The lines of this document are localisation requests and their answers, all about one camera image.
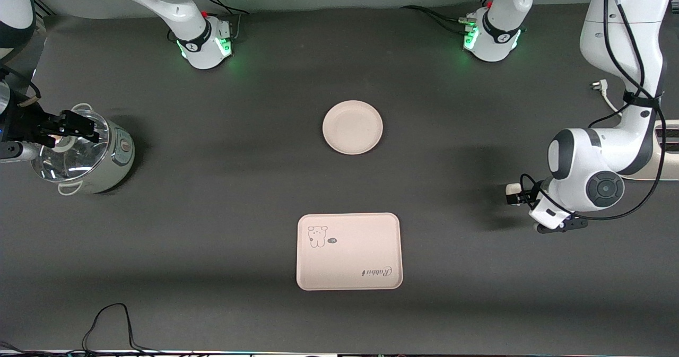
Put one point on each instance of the dark grey table mat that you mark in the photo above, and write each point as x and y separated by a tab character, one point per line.
424	320

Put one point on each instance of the pale green cooking pot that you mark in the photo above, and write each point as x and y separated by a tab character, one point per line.
114	160

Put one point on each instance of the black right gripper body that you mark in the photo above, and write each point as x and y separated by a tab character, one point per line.
25	124

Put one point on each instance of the small white bun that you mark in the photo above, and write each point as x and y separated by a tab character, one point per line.
513	188

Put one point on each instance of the cream rectangular rabbit tray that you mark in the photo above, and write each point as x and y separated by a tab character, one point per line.
350	256

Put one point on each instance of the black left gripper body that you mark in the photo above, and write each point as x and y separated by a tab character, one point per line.
532	195

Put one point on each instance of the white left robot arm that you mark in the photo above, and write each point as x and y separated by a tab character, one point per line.
583	171

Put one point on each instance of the cream toaster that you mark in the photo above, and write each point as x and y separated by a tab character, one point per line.
669	155

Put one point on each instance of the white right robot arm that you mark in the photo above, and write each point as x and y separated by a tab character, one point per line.
175	7

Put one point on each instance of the glass pot lid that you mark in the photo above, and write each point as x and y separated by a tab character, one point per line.
74	160

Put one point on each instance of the round cream plate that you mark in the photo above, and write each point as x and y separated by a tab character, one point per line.
353	127

